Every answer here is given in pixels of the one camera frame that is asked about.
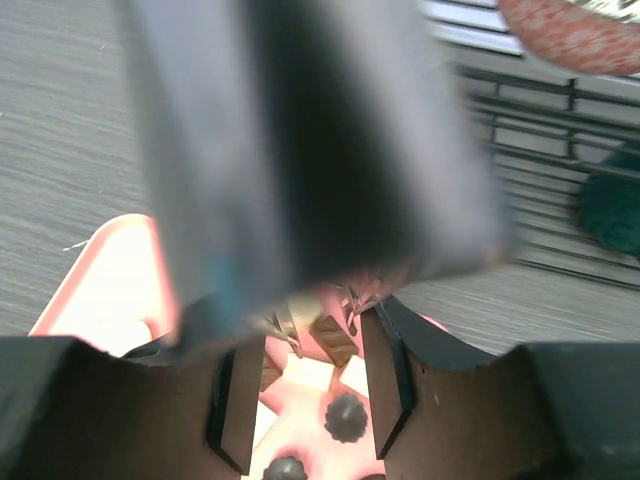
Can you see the black wire rack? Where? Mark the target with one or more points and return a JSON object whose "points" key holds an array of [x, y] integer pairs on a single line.
{"points": [[547, 130]]}

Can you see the patterned ceramic bowl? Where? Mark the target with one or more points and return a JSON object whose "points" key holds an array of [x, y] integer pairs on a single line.
{"points": [[586, 37]]}

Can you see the dark green mug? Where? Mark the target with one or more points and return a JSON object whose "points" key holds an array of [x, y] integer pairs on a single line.
{"points": [[608, 207]]}

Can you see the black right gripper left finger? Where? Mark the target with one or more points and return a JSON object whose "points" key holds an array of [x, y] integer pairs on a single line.
{"points": [[70, 411]]}

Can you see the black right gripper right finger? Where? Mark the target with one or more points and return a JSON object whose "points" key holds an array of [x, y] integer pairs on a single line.
{"points": [[443, 409]]}

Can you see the pink tray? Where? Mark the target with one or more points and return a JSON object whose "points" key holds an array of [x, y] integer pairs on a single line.
{"points": [[116, 297]]}

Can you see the stainless steel tongs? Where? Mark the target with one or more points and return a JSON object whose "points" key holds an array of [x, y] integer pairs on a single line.
{"points": [[289, 144]]}

